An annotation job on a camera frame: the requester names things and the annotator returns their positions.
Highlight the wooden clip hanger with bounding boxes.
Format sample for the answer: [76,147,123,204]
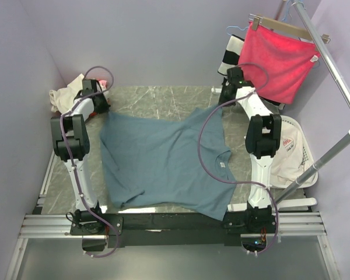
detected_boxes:
[248,13,331,44]

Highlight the aluminium rail frame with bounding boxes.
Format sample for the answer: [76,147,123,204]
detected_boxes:
[4,151,342,280]

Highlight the blue t shirt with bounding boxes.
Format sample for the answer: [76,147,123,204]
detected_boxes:
[100,107,235,220]

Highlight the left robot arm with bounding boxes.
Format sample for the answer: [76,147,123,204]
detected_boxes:
[50,75,110,235]

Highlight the black base beam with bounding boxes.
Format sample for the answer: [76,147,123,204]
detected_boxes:
[66,209,278,251]

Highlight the metal clothes rack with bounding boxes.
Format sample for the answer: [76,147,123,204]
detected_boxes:
[218,1,350,212]

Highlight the blue wire hanger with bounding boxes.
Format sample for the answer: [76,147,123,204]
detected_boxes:
[226,26,249,37]

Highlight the white t shirt in basket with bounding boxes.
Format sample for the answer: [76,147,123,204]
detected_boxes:
[269,121,306,186]

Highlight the white laundry basket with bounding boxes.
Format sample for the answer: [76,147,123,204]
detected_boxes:
[269,114,319,189]

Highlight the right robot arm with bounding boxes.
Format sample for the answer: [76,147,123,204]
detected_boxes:
[218,67,282,209]

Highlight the black white striped cloth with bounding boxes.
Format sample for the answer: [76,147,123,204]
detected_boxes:
[216,34,286,110]

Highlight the cream folded t shirt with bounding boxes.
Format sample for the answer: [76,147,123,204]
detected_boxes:
[49,73,85,114]

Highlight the red towel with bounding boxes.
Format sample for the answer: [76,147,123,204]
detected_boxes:
[239,22,321,104]

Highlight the pink folded t shirt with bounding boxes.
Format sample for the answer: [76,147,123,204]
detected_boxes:
[99,79,107,90]

